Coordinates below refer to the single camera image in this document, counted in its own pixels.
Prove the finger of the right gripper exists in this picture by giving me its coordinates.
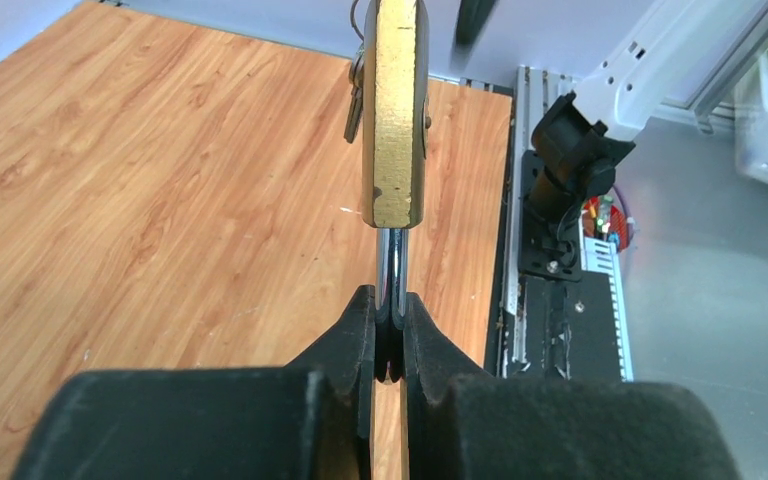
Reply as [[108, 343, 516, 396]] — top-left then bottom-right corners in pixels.
[[454, 0, 497, 48]]

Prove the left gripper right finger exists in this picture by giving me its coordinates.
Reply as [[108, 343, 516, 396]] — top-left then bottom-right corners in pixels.
[[403, 293, 739, 479]]

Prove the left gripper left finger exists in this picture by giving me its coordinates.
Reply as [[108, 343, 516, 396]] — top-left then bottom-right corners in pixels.
[[13, 285, 375, 479]]

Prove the brass padlock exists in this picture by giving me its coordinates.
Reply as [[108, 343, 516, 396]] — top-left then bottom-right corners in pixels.
[[344, 0, 430, 382]]

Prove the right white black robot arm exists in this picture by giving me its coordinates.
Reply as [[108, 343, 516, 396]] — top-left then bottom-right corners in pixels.
[[519, 0, 757, 282]]

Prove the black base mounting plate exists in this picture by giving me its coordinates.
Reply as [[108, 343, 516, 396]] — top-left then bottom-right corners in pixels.
[[483, 86, 637, 384]]

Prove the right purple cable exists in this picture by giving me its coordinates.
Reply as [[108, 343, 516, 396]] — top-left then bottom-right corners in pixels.
[[612, 188, 637, 253]]

